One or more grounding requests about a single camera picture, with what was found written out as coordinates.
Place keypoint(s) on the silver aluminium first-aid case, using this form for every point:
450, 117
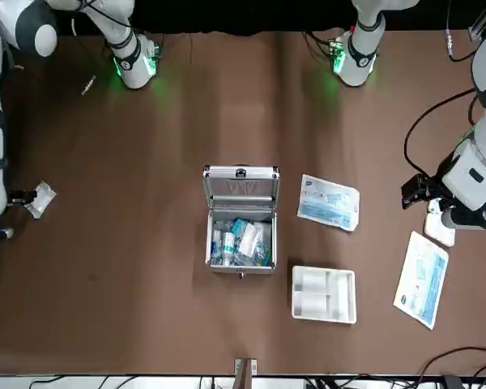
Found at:
241, 182

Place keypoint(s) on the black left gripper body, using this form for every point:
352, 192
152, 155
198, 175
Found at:
439, 186

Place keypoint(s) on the aluminium frame profile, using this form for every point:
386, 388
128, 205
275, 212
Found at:
484, 20

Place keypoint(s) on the white partition tray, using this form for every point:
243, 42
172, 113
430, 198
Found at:
324, 293

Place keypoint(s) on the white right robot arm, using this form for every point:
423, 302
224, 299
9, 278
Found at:
125, 61

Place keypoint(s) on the small white disinfectant bottle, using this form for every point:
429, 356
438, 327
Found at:
228, 247

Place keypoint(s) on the aluminium post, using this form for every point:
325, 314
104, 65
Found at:
245, 373

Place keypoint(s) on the clear zip bag with gauze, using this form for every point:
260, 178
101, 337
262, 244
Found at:
42, 200

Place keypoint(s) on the clear bag teal bandages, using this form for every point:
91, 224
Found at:
240, 226

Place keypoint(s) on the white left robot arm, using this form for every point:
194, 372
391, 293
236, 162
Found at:
470, 178

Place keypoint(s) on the white bottle blue label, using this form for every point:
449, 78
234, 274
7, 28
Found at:
217, 247

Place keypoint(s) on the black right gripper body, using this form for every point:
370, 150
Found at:
15, 196

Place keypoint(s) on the blue white mask packet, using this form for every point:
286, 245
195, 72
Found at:
423, 279
328, 202

